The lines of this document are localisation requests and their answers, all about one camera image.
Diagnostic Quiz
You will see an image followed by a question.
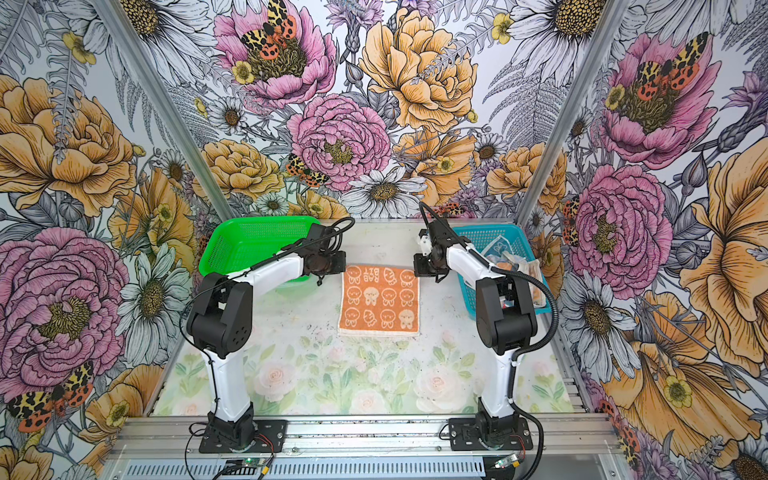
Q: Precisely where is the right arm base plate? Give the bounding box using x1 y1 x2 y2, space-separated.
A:
448 417 534 451

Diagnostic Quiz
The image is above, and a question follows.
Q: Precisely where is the green circuit board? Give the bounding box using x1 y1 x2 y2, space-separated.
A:
225 458 268 475

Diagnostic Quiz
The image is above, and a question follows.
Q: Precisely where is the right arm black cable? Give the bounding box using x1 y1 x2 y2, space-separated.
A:
418 201 560 480

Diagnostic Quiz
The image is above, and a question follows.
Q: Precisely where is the cream orange patterned towel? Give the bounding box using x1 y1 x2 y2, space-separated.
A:
488 254 547 308

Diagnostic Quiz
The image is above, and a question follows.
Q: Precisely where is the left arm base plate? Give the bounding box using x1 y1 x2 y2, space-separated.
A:
199 417 288 454

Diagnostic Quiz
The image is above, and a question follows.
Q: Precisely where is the white vented strip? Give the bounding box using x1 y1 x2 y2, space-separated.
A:
113 456 486 479

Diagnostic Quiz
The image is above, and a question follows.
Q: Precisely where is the aluminium front rail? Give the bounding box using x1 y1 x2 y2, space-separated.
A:
112 413 620 460

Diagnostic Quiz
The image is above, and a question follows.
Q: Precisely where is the teal plastic basket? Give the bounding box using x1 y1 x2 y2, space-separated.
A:
454 224 552 321

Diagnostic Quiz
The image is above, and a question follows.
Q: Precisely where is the blue white patterned towel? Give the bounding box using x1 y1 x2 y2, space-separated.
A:
482 235 514 257

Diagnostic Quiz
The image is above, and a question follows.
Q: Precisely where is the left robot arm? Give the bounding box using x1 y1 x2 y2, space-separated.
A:
187 217 355 454

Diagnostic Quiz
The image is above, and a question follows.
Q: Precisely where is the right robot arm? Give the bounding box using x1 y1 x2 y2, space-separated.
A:
414 218 538 451

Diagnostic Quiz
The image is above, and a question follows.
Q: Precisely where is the orange bunny towel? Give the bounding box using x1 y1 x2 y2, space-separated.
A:
338 264 421 337

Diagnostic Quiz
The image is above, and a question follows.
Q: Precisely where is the green plastic basket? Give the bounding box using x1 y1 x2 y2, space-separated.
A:
198 216 319 276

